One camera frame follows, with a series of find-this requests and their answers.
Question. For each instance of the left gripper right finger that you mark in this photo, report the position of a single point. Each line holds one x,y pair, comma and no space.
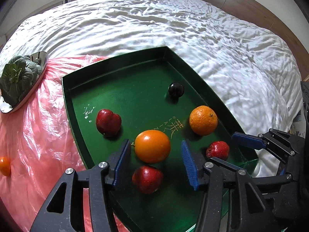
247,208

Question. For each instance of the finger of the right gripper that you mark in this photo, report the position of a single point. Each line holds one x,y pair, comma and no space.
251,140
234,168

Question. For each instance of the green leafy bok choy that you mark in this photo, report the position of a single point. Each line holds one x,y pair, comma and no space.
19,76

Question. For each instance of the pink plastic sheet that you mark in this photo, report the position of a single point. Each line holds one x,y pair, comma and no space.
38,142

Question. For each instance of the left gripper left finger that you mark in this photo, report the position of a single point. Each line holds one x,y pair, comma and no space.
63,208

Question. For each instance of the wooden headboard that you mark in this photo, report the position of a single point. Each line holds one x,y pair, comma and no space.
254,12

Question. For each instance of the green rectangular tray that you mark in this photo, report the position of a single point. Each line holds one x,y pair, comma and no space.
155,100

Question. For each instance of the wrinkled red apple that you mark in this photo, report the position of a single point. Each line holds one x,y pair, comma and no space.
108,122

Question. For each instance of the black white oval plate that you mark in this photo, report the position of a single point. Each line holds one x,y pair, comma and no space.
5,107

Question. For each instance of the dark purple plum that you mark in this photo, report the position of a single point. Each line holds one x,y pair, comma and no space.
176,90

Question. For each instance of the small red apple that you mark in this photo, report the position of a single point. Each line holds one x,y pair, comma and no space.
219,149

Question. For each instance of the white bed quilt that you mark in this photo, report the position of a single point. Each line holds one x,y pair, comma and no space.
250,68

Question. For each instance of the bumpy mandarin orange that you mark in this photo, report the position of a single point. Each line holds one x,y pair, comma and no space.
203,120

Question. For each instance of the smooth orange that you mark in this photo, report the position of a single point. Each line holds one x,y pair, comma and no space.
152,146
5,166

